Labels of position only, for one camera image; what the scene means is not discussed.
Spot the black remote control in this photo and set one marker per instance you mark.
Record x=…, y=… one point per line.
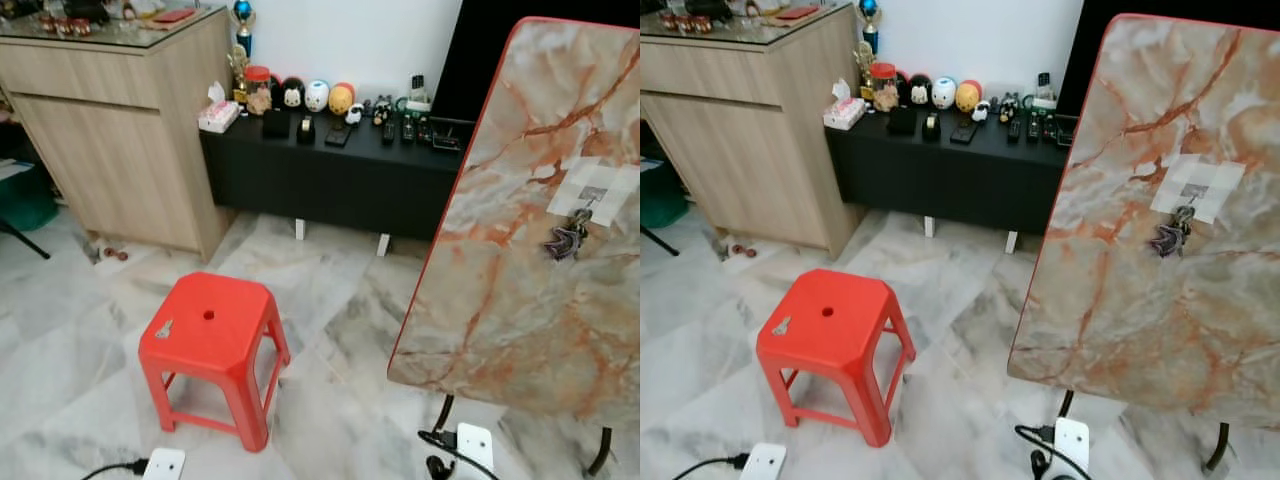
x=408, y=128
x=1014, y=130
x=1050, y=126
x=388, y=133
x=424, y=128
x=1033, y=126

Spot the small panda figure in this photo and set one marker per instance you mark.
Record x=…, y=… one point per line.
x=981, y=111
x=354, y=114

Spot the white console leg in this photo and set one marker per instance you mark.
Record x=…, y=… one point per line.
x=928, y=226
x=300, y=229
x=383, y=244
x=1011, y=241

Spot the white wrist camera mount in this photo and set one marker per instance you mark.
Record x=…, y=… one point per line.
x=476, y=448
x=1072, y=443
x=165, y=465
x=764, y=462

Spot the gold trophy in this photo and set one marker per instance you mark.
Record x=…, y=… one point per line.
x=238, y=80
x=863, y=75

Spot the black round plush toy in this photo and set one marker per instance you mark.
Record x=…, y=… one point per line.
x=291, y=95
x=918, y=92

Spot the green bin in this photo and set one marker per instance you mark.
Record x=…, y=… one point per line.
x=660, y=195
x=25, y=200

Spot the white round plush toy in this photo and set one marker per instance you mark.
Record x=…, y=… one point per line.
x=316, y=97
x=943, y=94

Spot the flat red booklet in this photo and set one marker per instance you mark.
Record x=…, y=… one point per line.
x=173, y=15
x=798, y=13

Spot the white pink tissue pack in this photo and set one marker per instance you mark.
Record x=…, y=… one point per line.
x=843, y=112
x=218, y=115

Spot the key bunch with dark tag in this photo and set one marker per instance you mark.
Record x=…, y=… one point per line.
x=566, y=240
x=1170, y=237

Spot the grey metal hook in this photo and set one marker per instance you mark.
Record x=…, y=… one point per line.
x=592, y=195
x=1194, y=191

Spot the green stand with black device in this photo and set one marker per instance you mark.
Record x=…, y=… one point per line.
x=415, y=98
x=1042, y=95

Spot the translucent adhesive hook pad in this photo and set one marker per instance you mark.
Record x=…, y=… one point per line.
x=1215, y=180
x=610, y=180

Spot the blue globe trophy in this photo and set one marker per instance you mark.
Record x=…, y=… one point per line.
x=869, y=12
x=243, y=15

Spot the black slanted furniture leg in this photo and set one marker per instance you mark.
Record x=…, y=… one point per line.
x=660, y=242
x=25, y=240

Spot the black wallet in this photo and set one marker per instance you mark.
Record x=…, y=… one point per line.
x=901, y=122
x=275, y=125

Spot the clear jar red lid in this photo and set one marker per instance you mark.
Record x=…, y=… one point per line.
x=258, y=95
x=884, y=92

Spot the black flat tray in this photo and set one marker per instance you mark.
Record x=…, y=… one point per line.
x=1067, y=132
x=450, y=138

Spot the red plastic stool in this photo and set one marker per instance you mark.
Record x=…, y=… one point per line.
x=840, y=340
x=220, y=345

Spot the light wooden cabinet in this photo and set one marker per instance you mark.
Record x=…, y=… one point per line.
x=110, y=150
x=740, y=150

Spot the small black figure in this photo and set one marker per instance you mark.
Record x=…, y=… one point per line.
x=1009, y=107
x=382, y=110

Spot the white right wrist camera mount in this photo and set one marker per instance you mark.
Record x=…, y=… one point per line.
x=476, y=448
x=1072, y=443

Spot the small red floor object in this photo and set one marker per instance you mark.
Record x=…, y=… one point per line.
x=114, y=253
x=741, y=250

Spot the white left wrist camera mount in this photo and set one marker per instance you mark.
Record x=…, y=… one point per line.
x=165, y=465
x=764, y=462

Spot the black TV console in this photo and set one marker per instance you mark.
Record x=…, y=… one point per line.
x=330, y=180
x=950, y=175

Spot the black flat phone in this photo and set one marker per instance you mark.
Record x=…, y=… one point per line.
x=338, y=134
x=965, y=131

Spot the marble table top red edge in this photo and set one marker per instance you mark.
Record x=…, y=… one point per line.
x=530, y=320
x=1150, y=320

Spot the small red ornaments row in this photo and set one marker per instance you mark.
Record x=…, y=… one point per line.
x=685, y=20
x=65, y=25

